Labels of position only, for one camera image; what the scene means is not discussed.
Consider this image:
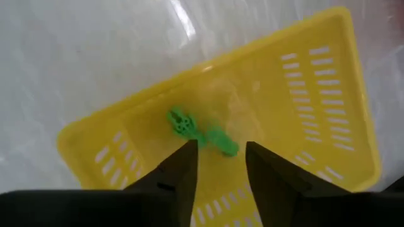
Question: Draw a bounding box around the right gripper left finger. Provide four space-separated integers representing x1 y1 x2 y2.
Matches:
124 139 199 227

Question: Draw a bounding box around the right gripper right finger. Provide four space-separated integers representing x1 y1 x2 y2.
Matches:
246 141 352 227

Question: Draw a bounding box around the green plastic Halloween decoration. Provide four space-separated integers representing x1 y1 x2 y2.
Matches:
166 106 240 158

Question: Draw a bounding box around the yellow plastic basket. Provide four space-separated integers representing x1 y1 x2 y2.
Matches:
56 6 383 227

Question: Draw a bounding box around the glossy white table sheet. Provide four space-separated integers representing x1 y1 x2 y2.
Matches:
0 0 404 193

